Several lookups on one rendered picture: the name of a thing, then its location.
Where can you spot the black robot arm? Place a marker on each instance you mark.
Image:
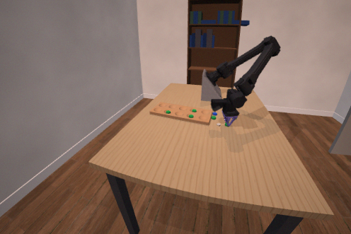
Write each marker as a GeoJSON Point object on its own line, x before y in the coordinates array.
{"type": "Point", "coordinates": [247, 82]}

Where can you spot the orange tray with round pockets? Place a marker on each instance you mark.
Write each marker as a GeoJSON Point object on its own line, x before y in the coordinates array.
{"type": "Point", "coordinates": [199, 116]}

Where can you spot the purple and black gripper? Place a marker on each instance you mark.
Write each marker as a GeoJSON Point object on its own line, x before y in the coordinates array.
{"type": "Point", "coordinates": [228, 115]}

